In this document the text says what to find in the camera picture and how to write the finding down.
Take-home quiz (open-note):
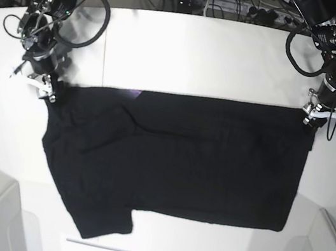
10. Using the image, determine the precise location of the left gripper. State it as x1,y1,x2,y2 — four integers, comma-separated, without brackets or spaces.
302,77,336,128

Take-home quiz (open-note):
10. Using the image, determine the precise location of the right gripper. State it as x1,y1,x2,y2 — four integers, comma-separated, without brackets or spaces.
10,50,64,102

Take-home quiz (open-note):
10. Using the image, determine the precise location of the black T-shirt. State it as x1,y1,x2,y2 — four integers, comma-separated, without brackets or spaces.
42,86,315,239

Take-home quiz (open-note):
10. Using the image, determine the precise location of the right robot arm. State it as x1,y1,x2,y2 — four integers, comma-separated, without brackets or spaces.
12,0,111,103

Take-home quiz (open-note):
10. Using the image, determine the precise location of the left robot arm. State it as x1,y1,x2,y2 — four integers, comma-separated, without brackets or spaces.
285,0,336,129

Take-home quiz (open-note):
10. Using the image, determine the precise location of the white power strip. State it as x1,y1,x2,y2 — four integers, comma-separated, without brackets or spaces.
204,0,300,30

